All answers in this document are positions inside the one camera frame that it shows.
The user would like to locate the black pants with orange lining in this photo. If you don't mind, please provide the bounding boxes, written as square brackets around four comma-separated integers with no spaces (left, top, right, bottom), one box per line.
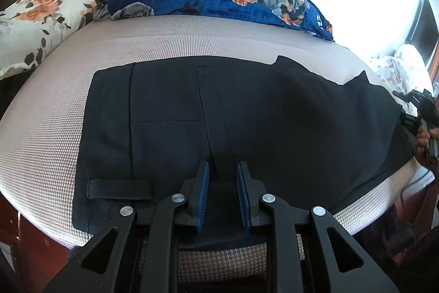
[72,57,414,246]

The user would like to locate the right hand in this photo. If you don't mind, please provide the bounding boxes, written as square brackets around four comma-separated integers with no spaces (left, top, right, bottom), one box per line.
[415,126,439,173]

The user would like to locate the white polka dot sheet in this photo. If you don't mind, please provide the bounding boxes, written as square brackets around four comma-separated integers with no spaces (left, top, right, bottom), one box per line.
[367,44,433,94]

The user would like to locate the white orange floral pillow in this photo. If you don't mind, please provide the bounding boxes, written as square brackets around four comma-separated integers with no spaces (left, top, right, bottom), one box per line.
[0,0,99,80]

